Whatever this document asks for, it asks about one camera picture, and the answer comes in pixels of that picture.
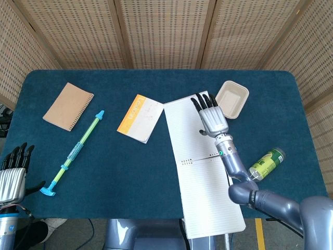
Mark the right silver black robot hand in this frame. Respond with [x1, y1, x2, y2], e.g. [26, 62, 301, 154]
[190, 92, 229, 138]

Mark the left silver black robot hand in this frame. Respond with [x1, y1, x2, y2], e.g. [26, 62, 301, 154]
[0, 142, 46, 204]

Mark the cream top-bound lined notepad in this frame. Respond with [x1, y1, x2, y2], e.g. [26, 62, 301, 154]
[163, 90, 247, 240]

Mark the grey robot base column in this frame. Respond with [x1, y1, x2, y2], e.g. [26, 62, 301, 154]
[103, 218, 216, 250]

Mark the orange white booklet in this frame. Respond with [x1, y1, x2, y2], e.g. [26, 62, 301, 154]
[117, 94, 164, 144]

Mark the brown kraft spiral notebook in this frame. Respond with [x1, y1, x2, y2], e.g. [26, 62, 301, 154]
[42, 82, 95, 132]

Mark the beige takeaway food container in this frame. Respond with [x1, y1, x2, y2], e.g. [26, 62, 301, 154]
[214, 80, 250, 120]

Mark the white shoe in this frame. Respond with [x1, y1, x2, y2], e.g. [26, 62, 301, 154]
[41, 218, 69, 236]

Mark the black equipment clutter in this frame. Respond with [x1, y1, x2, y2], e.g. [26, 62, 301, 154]
[0, 104, 14, 139]

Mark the green labelled drink can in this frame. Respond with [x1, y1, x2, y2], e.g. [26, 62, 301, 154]
[249, 147, 286, 182]

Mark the green blue toy water pump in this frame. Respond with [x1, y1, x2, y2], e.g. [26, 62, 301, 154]
[39, 110, 106, 197]

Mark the woven bamboo folding screen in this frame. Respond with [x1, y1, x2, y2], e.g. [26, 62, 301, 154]
[0, 0, 333, 146]

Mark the dark blue table mat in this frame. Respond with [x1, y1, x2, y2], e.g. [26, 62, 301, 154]
[0, 69, 329, 219]

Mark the blue floor cable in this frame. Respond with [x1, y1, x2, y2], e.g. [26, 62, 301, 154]
[78, 218, 95, 248]

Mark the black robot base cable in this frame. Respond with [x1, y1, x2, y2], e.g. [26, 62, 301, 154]
[178, 218, 188, 244]

